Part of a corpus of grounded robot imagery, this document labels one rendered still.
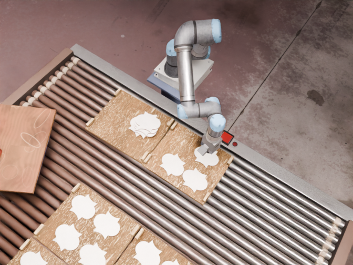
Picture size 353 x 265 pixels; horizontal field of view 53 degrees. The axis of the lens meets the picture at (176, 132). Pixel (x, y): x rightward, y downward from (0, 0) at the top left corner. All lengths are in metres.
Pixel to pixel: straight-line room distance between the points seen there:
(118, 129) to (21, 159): 0.55
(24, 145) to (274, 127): 2.23
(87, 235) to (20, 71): 2.23
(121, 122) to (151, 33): 1.93
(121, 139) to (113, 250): 0.63
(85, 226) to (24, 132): 0.61
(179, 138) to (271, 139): 1.42
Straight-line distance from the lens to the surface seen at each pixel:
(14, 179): 1.99
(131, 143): 2.08
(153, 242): 1.88
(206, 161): 2.05
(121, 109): 2.21
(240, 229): 1.98
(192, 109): 1.77
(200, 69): 2.40
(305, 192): 2.17
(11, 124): 2.15
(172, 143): 2.09
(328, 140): 3.57
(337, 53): 4.31
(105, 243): 1.89
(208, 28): 1.82
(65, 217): 1.96
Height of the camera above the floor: 2.77
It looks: 60 degrees down
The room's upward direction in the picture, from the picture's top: 9 degrees clockwise
